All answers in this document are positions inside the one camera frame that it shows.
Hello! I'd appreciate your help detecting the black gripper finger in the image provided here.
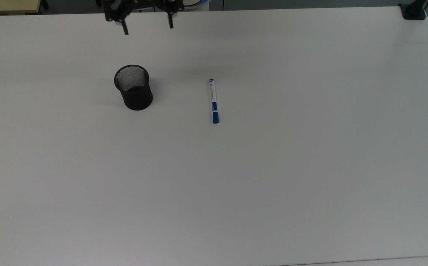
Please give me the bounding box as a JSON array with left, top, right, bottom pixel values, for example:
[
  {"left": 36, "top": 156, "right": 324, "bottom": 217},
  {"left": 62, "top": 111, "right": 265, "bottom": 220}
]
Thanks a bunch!
[
  {"left": 102, "top": 0, "right": 129, "bottom": 36},
  {"left": 157, "top": 0, "right": 185, "bottom": 29}
]

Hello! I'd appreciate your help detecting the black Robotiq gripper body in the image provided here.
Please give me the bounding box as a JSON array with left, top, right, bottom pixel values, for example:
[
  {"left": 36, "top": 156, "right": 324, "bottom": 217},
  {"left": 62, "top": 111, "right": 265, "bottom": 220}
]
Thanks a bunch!
[{"left": 120, "top": 0, "right": 163, "bottom": 9}]

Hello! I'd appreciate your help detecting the blue and white marker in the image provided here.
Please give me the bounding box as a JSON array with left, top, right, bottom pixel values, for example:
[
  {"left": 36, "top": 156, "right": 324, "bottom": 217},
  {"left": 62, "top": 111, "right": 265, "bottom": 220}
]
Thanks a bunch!
[{"left": 209, "top": 78, "right": 220, "bottom": 124}]

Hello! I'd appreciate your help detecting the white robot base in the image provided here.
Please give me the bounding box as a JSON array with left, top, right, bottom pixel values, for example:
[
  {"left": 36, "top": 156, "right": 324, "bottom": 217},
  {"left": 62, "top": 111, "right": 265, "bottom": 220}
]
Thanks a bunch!
[{"left": 183, "top": 0, "right": 210, "bottom": 12}]

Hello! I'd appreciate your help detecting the black mesh pen cup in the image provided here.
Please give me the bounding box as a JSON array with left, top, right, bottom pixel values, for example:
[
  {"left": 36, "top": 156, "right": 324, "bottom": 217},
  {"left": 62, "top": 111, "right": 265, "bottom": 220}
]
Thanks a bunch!
[{"left": 114, "top": 65, "right": 153, "bottom": 111}]

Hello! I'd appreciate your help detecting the light wooden side table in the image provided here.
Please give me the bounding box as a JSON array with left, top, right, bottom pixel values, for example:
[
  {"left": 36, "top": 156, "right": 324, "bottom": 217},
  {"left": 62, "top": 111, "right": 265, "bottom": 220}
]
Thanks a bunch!
[{"left": 0, "top": 0, "right": 41, "bottom": 16}]

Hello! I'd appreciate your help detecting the black table clamp mount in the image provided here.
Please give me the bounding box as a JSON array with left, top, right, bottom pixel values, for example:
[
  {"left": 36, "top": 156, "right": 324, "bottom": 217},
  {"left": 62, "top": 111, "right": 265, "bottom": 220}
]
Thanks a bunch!
[{"left": 399, "top": 0, "right": 428, "bottom": 20}]

